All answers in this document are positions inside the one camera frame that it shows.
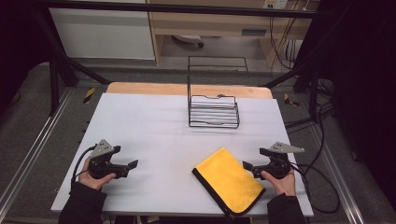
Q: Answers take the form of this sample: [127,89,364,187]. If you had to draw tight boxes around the person's left hand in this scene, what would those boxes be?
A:
[78,156,118,191]

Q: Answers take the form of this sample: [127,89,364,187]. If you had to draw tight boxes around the black floor cables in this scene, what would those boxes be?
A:
[283,77,337,175]

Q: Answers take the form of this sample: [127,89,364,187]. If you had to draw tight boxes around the black wire rack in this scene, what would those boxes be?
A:
[186,55,249,130]

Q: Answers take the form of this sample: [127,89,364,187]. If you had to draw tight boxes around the person's right hand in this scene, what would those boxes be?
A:
[260,167,297,197]

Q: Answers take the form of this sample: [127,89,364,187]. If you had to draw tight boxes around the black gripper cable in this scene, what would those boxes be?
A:
[70,145,98,189]
[289,161,341,215]

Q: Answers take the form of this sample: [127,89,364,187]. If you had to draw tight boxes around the yellow black floor tape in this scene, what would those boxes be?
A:
[283,92,301,107]
[82,87,96,105]

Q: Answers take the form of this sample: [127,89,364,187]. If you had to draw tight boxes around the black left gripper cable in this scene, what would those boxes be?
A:
[70,145,98,189]

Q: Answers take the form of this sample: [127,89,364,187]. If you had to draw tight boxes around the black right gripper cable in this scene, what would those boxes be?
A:
[289,161,341,215]

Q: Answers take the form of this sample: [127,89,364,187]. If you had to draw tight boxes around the white wall socket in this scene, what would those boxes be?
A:
[262,0,289,10]

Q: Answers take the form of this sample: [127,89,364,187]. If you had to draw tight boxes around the aluminium floor rail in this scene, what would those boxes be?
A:
[307,120,365,224]
[0,88,75,213]

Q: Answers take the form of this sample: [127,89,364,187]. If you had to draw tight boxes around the white cabinet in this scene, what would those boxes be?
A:
[48,0,156,62]

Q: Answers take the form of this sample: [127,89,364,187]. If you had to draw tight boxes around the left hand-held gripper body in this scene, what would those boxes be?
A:
[88,139,129,180]

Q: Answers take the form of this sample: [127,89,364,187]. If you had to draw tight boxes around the white table cover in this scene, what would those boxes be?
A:
[50,92,315,217]

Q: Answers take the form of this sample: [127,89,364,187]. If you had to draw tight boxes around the bundle of hanging cables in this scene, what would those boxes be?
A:
[268,0,312,71]

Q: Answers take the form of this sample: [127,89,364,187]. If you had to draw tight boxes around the wooden desk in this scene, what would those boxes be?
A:
[146,0,321,67]

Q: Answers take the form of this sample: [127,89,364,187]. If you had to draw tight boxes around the yellow cloth with black edge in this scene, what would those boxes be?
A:
[191,147,267,217]

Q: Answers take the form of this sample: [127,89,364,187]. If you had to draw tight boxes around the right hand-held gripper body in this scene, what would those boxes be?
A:
[252,141,305,180]

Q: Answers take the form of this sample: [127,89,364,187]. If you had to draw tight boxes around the black metal frame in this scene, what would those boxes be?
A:
[29,0,340,117]

